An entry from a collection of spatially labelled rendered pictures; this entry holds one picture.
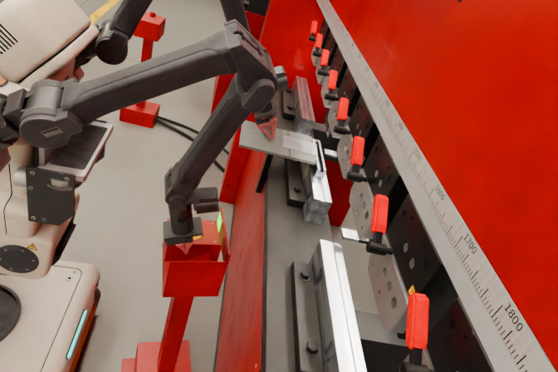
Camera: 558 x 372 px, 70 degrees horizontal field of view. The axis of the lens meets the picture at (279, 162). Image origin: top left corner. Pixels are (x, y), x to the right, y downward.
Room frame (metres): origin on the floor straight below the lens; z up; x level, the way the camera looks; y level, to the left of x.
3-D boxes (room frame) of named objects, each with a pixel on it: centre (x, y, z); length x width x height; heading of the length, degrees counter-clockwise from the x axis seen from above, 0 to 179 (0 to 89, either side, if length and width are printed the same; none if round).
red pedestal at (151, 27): (2.68, 1.16, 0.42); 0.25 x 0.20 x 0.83; 101
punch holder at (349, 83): (1.08, -0.15, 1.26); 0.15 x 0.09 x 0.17; 11
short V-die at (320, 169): (1.23, -0.12, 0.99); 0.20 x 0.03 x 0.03; 11
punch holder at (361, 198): (0.69, -0.22, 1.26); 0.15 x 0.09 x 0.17; 11
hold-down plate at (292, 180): (1.20, -0.07, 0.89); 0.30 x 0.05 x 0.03; 11
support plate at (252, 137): (1.22, 0.03, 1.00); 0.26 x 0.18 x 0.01; 101
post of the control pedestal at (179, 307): (0.86, 0.16, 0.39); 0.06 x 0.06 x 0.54; 24
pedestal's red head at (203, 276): (0.86, 0.16, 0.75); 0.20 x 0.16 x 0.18; 24
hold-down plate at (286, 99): (1.83, 0.05, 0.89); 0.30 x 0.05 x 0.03; 11
